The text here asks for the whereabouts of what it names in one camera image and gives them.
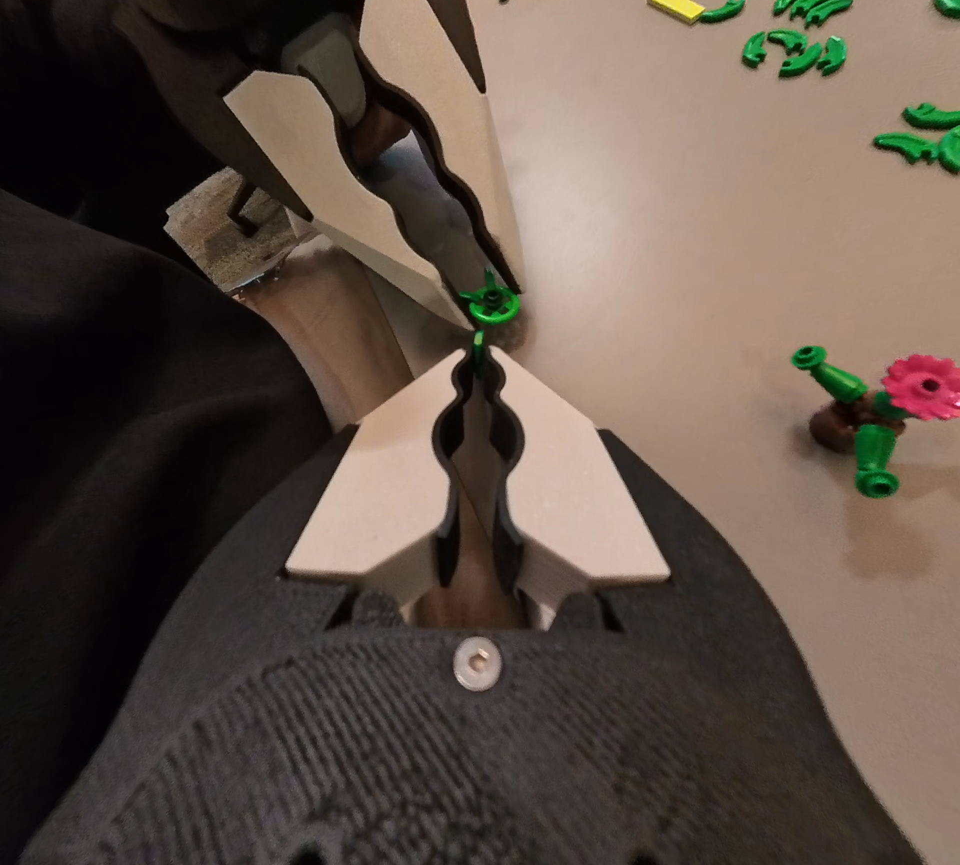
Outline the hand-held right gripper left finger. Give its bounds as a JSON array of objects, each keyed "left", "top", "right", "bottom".
[{"left": 285, "top": 347, "right": 479, "bottom": 615}]

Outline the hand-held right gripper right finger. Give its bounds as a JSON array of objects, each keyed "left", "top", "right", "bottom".
[{"left": 482, "top": 346, "right": 671, "bottom": 630}]

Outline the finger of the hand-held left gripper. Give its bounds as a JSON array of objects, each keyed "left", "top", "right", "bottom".
[
  {"left": 223, "top": 70, "right": 475, "bottom": 331},
  {"left": 358, "top": 0, "right": 525, "bottom": 295}
]

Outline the green wheel stem piece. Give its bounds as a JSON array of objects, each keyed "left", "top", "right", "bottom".
[{"left": 457, "top": 267, "right": 524, "bottom": 367}]

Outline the person's left hand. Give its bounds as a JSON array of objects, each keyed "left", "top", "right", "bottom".
[{"left": 351, "top": 106, "right": 411, "bottom": 170}]

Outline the small brick flower plant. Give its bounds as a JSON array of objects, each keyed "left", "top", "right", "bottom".
[{"left": 791, "top": 346, "right": 960, "bottom": 500}]

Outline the person's black jacket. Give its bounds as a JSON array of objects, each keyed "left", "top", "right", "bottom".
[{"left": 0, "top": 0, "right": 331, "bottom": 865}]

